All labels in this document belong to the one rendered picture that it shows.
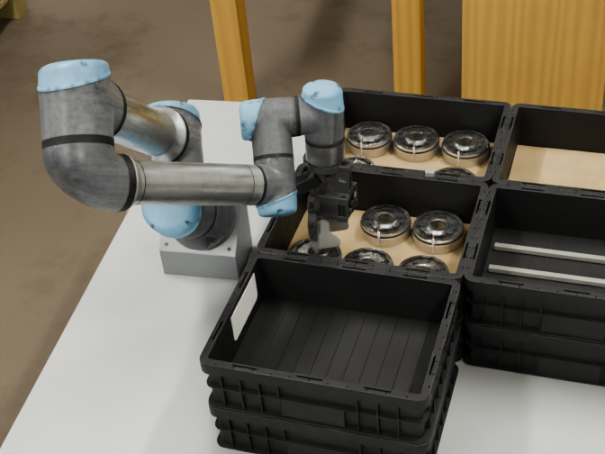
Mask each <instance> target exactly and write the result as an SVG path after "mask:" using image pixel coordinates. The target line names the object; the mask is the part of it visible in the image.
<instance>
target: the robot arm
mask: <svg viewBox="0 0 605 454"><path fill-rule="evenodd" d="M110 75H111V71H110V70H109V65H108V63H107V62H106V61H104V60H100V59H76V60H67V61H60V62H56V63H51V64H49V65H46V66H44V67H42V68H41V69H40V71H39V74H38V86H37V91H39V102H40V118H41V145H42V151H41V152H42V160H43V164H44V167H45V168H46V170H47V172H48V174H49V176H50V178H51V179H52V180H53V182H54V183H55V184H56V185H57V186H58V187H59V188H60V189H61V190H62V191H63V192H65V193H66V194H67V195H69V196H70V197H72V198H73V199H75V200H77V201H78V202H80V203H81V204H85V205H88V206H90V207H93V208H95V209H99V210H104V211H109V212H125V211H128V210H130V209H131V208H132V206H133V205H141V211H142V214H143V217H144V219H145V221H146V222H147V224H148V225H149V226H150V227H151V228H152V229H153V230H154V231H156V232H158V233H160V234H161V235H163V236H166V237H168V238H175V239H176V240H177V241H178V242H179V243H180V244H181V245H183V246H185V247H187V248H188V249H191V250H212V249H214V248H217V247H219V246H220V245H222V244H223V243H224V242H225V241H226V240H227V239H228V238H229V237H230V235H231V233H232V232H233V229H234V227H235V223H236V219H237V211H236V206H235V205H256V208H257V213H258V215H259V216H261V217H282V216H287V215H291V214H294V213H295V212H296V210H297V196H299V195H303V194H305V193H307V192H309V195H308V203H307V210H308V233H309V238H310V241H311V246H312V249H313V251H314V253H315V255H320V254H321V249H327V248H334V247H338V246H339V245H340V238H339V237H338V236H336V235H335V234H333V233H332V232H337V231H344V230H347V229H348V227H349V225H348V219H349V217H350V215H351V214H352V213H353V212H354V210H355V208H356V206H357V182H352V168H353V167H354V160H353V159H345V132H344V111H345V106H344V103H343V91H342V88H341V87H340V85H339V84H337V83H335V82H333V81H330V80H315V81H314V82H309V83H307V84H306V85H305V86H304V87H303V89H302V94H301V95H298V96H287V97H275V98H264V97H262V98H260V99H253V100H248V101H243V102H242V103H241V104H240V105H239V119H240V130H241V138H242V139H243V140H244V141H252V151H253V161H254V165H253V164H226V163H203V142H202V122H201V120H200V114H199V112H198V110H197V109H196V108H195V107H194V106H193V105H191V104H189V103H185V102H182V103H180V102H179V101H159V102H155V103H152V104H148V105H144V104H141V103H139V102H137V101H134V100H132V99H130V98H129V97H127V96H125V94H124V93H123V91H122V89H121V88H120V87H119V86H118V85H117V84H116V83H114V82H113V81H112V80H110ZM303 135H304V137H305V154H306V160H307V167H308V169H309V171H306V172H304V173H302V174H301V175H299V176H297V177H296V176H295V171H294V160H293V138H292V137H300V136H303ZM114 143H115V144H118V145H121V146H123V147H126V148H129V149H131V150H135V152H136V154H137V155H138V156H139V157H140V158H141V159H142V160H133V159H132V157H131V156H129V155H127V154H117V153H115V151H114Z"/></svg>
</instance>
